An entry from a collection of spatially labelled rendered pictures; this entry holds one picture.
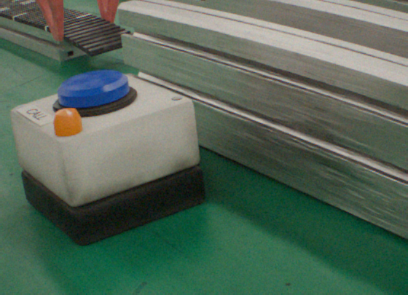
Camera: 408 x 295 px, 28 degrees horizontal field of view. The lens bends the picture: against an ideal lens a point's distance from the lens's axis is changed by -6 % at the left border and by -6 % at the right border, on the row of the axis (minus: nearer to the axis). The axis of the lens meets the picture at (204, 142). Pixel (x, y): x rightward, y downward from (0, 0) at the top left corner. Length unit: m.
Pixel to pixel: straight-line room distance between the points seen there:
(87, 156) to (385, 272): 0.16
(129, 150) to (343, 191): 0.11
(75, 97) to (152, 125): 0.04
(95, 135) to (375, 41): 0.17
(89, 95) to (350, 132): 0.14
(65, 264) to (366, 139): 0.16
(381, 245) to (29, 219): 0.20
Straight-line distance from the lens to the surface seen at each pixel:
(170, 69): 0.56
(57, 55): 0.82
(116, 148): 0.44
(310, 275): 0.40
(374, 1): 0.67
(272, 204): 0.47
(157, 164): 0.46
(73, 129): 0.43
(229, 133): 0.52
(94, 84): 0.46
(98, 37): 0.76
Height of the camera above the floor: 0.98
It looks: 21 degrees down
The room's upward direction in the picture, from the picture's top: 7 degrees counter-clockwise
